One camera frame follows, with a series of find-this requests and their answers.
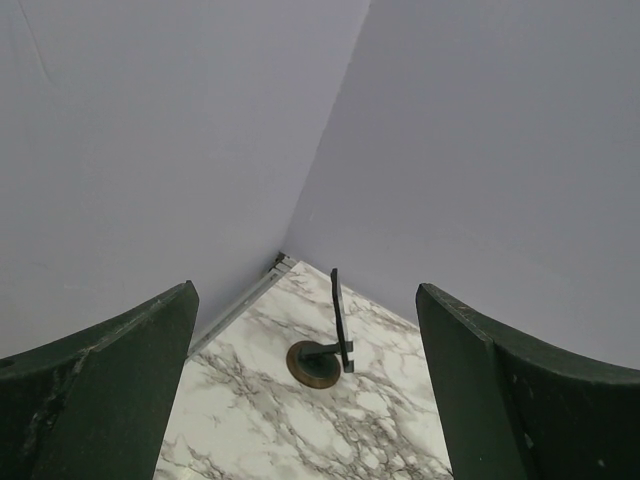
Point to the round wooden base stand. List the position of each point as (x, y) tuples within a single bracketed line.
[(314, 365)]

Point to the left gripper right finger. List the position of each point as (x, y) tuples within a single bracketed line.
[(514, 407)]

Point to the black phone back left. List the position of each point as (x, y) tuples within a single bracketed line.
[(345, 344)]

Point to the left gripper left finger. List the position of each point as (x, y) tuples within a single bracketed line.
[(96, 404)]

